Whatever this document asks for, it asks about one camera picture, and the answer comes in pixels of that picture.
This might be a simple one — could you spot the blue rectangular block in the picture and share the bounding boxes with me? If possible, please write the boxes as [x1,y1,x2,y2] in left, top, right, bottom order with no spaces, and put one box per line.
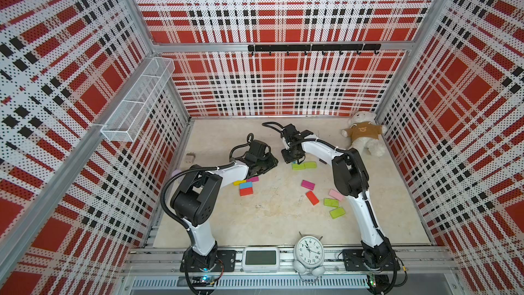
[239,182,252,189]

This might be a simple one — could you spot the pink rectangular block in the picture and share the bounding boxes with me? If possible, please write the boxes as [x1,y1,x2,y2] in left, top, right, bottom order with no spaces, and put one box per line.
[328,189,345,201]

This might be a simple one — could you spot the lime green block lowest right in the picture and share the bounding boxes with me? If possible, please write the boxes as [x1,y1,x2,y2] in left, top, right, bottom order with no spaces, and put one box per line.
[330,207,346,219]

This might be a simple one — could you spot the yellow rectangular block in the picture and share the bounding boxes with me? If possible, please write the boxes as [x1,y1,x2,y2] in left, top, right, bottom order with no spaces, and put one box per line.
[233,180,246,186]

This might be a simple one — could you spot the red block right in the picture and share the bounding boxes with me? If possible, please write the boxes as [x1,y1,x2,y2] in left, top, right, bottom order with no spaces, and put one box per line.
[306,191,319,206]

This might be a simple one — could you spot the black hook rail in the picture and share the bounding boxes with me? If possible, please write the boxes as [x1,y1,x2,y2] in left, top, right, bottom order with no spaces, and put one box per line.
[247,43,382,53]

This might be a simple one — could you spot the red block bottom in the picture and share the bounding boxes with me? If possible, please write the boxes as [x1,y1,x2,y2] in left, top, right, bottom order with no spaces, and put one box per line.
[240,187,254,197]

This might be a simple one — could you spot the lilac round block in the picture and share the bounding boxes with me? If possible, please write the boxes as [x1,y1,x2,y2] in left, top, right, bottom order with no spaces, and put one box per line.
[171,169,181,178]

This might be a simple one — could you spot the white wire mesh basket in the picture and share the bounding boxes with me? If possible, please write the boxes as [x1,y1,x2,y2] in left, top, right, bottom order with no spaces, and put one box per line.
[101,57,174,143]

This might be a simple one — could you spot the small wooden block by wall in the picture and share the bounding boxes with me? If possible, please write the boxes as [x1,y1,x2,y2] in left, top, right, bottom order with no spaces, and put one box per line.
[184,153,196,164]

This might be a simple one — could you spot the red block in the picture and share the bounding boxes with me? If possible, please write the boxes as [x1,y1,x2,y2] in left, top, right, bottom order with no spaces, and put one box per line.
[306,191,319,206]
[240,187,254,197]

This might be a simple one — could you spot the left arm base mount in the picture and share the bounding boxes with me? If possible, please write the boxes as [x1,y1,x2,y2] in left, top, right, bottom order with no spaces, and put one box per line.
[180,248,237,273]

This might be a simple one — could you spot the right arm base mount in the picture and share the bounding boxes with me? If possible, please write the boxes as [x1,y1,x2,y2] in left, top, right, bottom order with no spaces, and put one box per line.
[342,249,401,272]

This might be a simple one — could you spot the white analog alarm clock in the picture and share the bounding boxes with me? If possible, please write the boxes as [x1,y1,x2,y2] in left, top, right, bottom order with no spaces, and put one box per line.
[293,234,326,283]

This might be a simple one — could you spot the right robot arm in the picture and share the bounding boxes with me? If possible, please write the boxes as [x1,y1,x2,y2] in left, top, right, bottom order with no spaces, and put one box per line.
[262,122,396,270]

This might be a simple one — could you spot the white teddy bear brown shirt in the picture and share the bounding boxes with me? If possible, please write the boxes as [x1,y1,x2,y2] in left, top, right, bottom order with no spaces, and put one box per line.
[341,111,388,157]

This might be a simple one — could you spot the white digital display device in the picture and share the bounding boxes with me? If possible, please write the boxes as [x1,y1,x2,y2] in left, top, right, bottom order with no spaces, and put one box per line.
[242,247,280,273]

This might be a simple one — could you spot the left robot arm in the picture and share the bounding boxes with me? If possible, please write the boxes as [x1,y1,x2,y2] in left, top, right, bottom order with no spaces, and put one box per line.
[160,133,278,272]

